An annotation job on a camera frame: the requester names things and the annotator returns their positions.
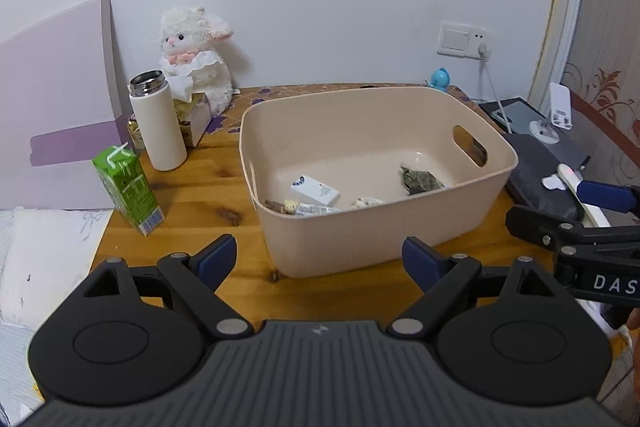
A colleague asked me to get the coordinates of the small gold packet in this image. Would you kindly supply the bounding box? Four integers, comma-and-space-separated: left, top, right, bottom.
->
126, 117, 146, 151

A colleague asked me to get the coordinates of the white wall switch socket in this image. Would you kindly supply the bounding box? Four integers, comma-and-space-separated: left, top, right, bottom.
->
437, 21, 496, 59

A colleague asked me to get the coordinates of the white plug with cable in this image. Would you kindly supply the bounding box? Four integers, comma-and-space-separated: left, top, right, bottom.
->
477, 44, 513, 132

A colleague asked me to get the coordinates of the white thermos bottle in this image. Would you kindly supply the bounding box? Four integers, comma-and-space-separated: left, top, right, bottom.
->
129, 70, 188, 172

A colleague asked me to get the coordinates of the white pillow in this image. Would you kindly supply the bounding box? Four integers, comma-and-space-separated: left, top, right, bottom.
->
0, 206, 115, 333

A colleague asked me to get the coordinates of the white plush sheep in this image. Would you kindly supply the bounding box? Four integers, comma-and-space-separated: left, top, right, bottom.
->
158, 6, 236, 114

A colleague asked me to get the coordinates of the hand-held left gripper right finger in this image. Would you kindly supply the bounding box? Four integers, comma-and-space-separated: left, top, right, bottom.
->
389, 236, 561, 340

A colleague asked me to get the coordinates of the yellow-green tissue box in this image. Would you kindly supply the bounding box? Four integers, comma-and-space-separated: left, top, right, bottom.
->
167, 76, 213, 148

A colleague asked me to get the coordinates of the white folding desk lamp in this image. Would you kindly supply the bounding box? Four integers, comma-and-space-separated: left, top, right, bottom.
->
556, 163, 612, 228

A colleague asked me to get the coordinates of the small white box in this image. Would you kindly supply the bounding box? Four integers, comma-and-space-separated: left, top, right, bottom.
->
291, 175, 341, 208

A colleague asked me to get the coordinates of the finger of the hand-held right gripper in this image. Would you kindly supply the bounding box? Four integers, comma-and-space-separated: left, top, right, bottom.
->
506, 205, 640, 258
576, 180, 640, 214

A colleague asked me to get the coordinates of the dark grey tablet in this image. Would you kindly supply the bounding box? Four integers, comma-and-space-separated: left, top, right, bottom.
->
478, 97, 591, 162

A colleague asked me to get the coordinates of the beige plastic storage bin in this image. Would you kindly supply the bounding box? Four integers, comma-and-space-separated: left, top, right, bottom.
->
239, 86, 519, 279

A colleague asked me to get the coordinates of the white phone stand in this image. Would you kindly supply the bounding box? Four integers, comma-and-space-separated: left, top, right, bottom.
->
530, 82, 573, 144

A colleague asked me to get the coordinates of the blue toy figurine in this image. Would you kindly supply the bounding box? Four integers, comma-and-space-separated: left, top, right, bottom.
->
426, 68, 450, 92

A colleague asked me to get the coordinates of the green drink carton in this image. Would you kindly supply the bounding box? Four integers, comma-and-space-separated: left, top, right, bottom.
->
91, 144, 165, 237

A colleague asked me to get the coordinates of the light bed sheet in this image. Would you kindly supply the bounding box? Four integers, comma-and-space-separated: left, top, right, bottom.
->
0, 207, 51, 413

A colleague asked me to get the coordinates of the green snack packet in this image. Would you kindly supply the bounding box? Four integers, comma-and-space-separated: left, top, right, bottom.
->
399, 165, 448, 196

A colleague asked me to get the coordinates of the purple patterned table mat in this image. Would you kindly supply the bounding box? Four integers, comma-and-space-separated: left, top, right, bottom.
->
206, 83, 281, 135

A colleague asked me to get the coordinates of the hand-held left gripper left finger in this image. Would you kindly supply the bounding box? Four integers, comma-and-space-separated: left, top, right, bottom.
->
80, 234, 253, 342

